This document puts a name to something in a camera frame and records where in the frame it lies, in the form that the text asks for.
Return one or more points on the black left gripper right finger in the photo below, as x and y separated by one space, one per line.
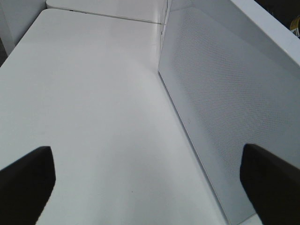
272 185

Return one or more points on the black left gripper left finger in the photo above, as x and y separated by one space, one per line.
26 186

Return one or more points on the white microwave door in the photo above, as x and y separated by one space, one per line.
233 74

